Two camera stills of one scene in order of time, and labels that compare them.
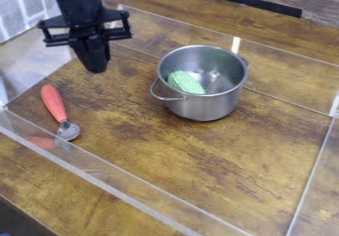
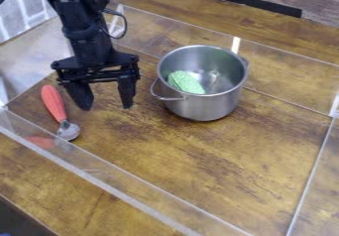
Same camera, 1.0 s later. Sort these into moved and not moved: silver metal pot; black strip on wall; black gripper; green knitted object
Moved: black gripper
Not moved: black strip on wall; green knitted object; silver metal pot
